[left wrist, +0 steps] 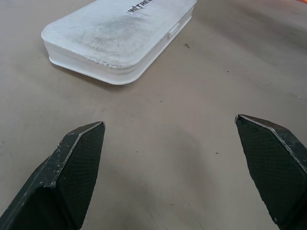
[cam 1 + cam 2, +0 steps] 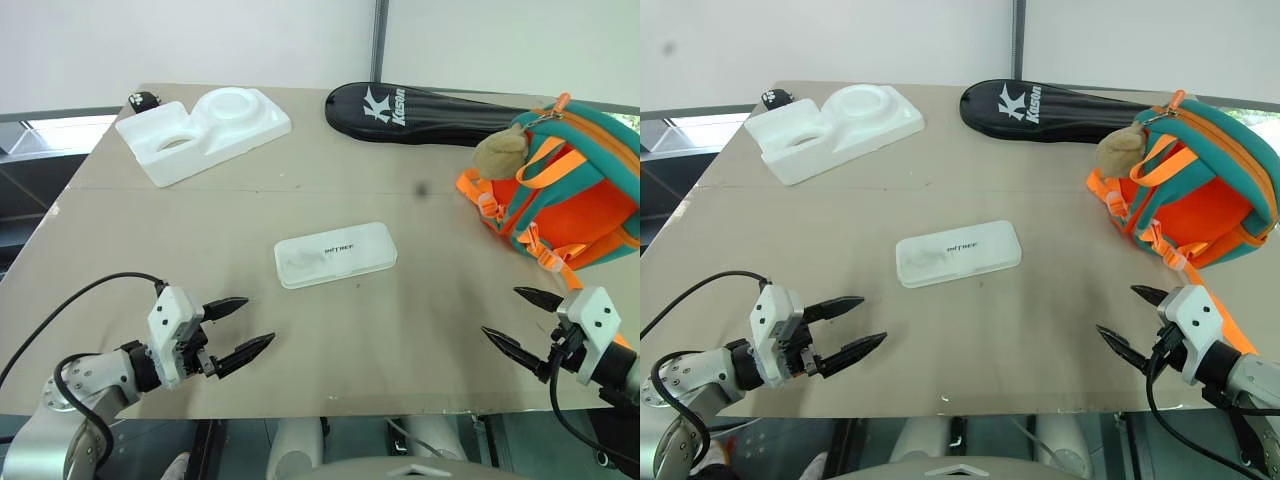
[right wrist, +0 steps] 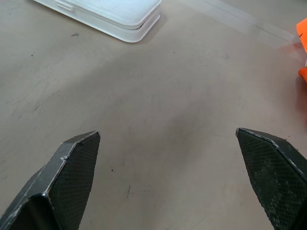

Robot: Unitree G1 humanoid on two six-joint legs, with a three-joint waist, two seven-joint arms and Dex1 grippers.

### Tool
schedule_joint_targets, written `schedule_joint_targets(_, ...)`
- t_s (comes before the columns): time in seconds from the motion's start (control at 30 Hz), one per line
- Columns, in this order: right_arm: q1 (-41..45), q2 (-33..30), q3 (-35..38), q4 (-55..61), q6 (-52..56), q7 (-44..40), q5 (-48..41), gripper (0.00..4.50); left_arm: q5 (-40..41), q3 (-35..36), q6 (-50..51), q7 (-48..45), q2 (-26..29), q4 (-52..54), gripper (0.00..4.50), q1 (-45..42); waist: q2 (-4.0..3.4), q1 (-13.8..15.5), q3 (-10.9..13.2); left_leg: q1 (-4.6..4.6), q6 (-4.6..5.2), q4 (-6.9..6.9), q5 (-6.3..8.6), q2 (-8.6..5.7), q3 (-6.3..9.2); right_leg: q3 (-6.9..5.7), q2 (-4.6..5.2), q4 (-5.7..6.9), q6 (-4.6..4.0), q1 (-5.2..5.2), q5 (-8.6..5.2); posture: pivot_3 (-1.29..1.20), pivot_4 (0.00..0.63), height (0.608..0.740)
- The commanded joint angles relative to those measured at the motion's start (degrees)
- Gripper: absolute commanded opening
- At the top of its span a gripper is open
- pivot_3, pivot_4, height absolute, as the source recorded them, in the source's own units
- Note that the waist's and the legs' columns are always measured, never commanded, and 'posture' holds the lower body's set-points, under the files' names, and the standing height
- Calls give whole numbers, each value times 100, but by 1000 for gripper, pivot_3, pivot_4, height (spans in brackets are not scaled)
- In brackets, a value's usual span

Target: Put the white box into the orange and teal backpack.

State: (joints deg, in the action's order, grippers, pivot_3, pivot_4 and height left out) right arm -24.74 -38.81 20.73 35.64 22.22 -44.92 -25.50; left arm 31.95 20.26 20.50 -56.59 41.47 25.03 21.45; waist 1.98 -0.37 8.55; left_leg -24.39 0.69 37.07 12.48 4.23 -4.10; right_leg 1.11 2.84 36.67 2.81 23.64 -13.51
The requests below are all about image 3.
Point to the orange object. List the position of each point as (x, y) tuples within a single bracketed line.
[(302, 45)]

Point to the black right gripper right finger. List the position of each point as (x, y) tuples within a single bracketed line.
[(275, 177)]

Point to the clear tape strip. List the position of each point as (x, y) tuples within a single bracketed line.
[(247, 16)]

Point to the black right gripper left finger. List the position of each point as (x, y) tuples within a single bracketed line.
[(60, 182)]

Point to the white plastic lidded box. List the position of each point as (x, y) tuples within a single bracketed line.
[(112, 14)]

